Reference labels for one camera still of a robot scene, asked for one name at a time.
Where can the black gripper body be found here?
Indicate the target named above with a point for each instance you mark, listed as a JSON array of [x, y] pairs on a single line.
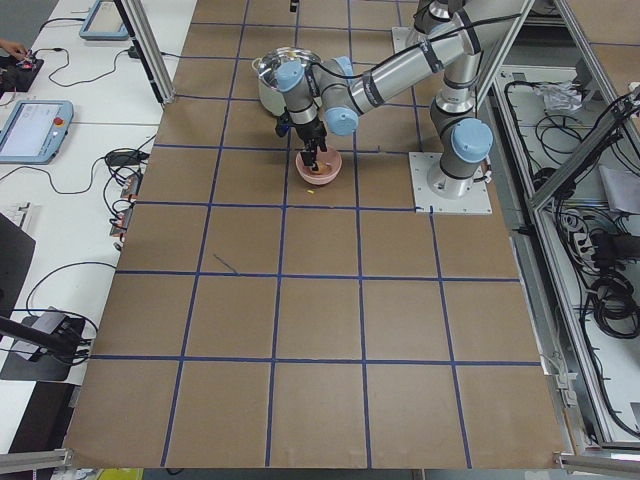
[[310, 133]]

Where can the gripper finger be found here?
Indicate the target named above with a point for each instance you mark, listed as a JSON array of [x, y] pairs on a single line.
[[307, 155], [315, 145]]

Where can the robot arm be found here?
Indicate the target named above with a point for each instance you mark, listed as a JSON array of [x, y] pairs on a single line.
[[448, 38]]

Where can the pink bowl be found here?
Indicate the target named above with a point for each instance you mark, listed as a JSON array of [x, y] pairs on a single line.
[[330, 157]]

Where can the black laptop power brick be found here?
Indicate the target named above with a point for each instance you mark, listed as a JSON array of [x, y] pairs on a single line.
[[125, 157]]

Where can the blue teach pendant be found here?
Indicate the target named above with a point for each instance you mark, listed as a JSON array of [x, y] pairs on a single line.
[[103, 23], [35, 131]]

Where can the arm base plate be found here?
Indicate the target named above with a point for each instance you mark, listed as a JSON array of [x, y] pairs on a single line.
[[403, 37], [436, 193]]

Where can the aluminium frame post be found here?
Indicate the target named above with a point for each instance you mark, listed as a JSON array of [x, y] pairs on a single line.
[[139, 29]]

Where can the black camera stand base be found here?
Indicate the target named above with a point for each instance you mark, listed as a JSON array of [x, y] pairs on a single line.
[[44, 347]]

